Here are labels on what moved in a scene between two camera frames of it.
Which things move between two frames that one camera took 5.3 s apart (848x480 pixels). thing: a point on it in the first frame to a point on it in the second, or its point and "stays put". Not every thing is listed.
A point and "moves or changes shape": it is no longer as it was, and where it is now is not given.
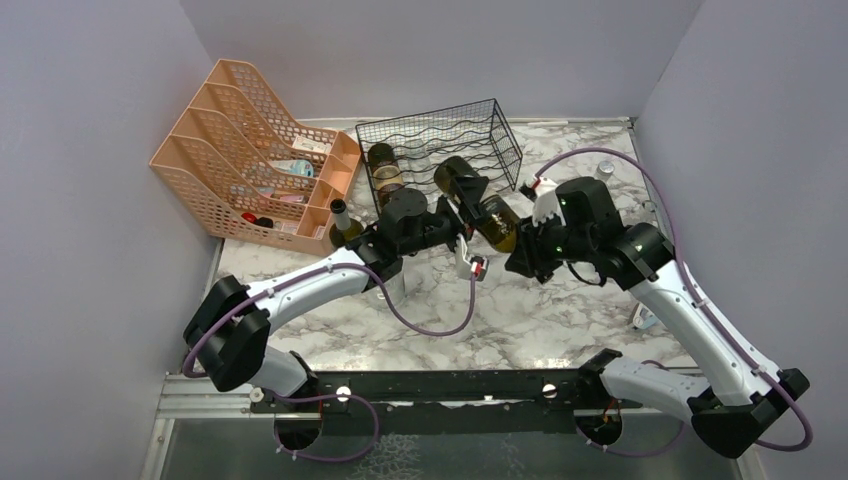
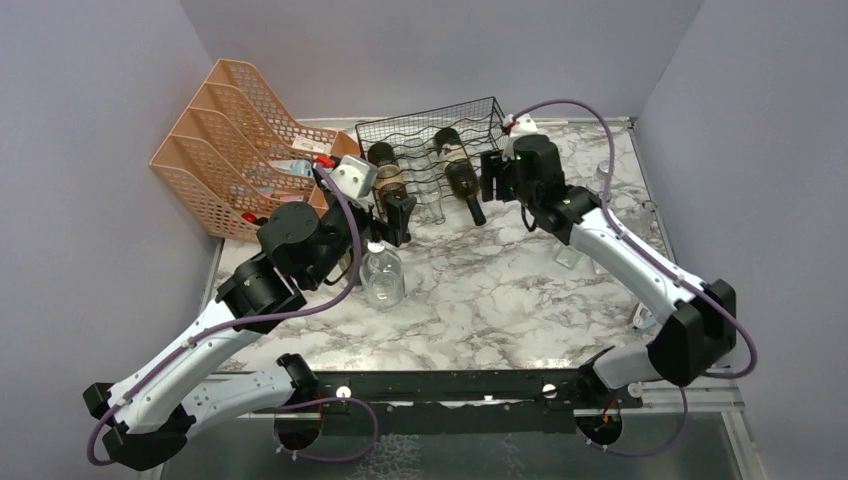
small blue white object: [643, 318] stays put
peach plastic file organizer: [239, 167] stays put
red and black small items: [263, 221] stays put
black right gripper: [528, 256] to [487, 177]
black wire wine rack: [403, 153] stays put
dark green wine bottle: [499, 224] moves or changes shape
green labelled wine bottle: [387, 175] stays put
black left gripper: [472, 191] to [398, 215]
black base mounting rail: [490, 402] stays put
